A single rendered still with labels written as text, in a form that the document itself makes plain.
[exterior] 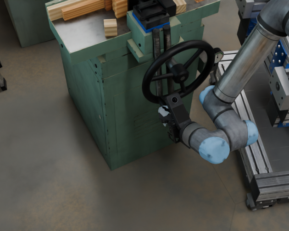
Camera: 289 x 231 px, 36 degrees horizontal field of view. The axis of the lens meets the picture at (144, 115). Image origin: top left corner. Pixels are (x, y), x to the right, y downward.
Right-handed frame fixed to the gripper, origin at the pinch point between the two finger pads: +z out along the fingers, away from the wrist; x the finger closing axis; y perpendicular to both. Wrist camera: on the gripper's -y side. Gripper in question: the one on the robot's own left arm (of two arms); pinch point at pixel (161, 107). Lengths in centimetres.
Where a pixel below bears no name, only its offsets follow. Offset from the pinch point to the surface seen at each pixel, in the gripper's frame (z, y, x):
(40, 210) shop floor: 55, 55, -50
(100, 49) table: 14.5, -22.2, -11.8
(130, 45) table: 11.7, -20.7, -1.5
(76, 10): 24.9, -35.2, -13.3
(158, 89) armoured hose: 12.5, -0.8, 5.1
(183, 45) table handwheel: -5.5, -20.5, 9.8
